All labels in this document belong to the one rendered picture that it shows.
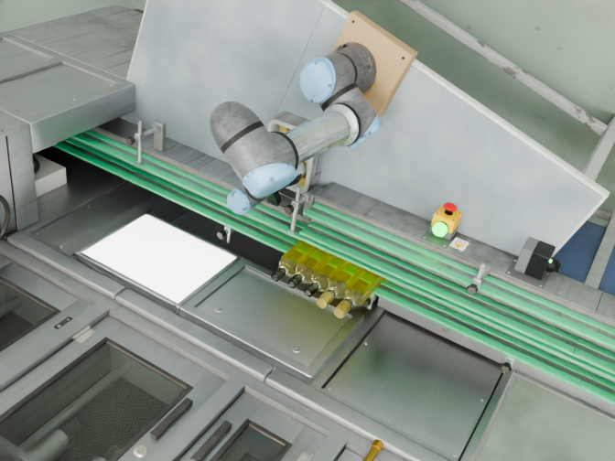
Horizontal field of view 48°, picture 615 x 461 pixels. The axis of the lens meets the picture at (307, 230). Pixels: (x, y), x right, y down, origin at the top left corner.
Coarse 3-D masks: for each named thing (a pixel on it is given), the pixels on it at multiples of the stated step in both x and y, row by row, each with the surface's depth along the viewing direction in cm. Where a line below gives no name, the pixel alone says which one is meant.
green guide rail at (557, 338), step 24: (336, 240) 218; (384, 264) 210; (408, 264) 211; (432, 288) 203; (456, 288) 204; (480, 312) 197; (504, 312) 199; (528, 336) 192; (552, 336) 193; (600, 360) 186
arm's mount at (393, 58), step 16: (352, 16) 198; (352, 32) 200; (368, 32) 197; (384, 32) 197; (368, 48) 199; (384, 48) 196; (400, 48) 194; (384, 64) 198; (400, 64) 195; (384, 80) 200; (400, 80) 200; (368, 96) 204; (384, 96) 201
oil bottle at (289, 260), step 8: (296, 248) 217; (304, 248) 218; (312, 248) 219; (288, 256) 213; (296, 256) 213; (304, 256) 215; (280, 264) 211; (288, 264) 210; (296, 264) 211; (288, 272) 211
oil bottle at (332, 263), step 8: (336, 256) 216; (320, 264) 211; (328, 264) 212; (336, 264) 212; (320, 272) 208; (328, 272) 208; (312, 280) 207; (320, 280) 206; (328, 280) 207; (320, 288) 207
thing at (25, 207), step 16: (0, 112) 223; (0, 128) 214; (16, 128) 216; (0, 144) 212; (16, 144) 218; (0, 160) 215; (16, 160) 221; (32, 160) 226; (0, 176) 217; (16, 176) 223; (32, 176) 229; (0, 192) 220; (16, 192) 226; (32, 192) 232; (0, 208) 222; (16, 208) 229; (32, 208) 235; (0, 224) 225; (16, 224) 232
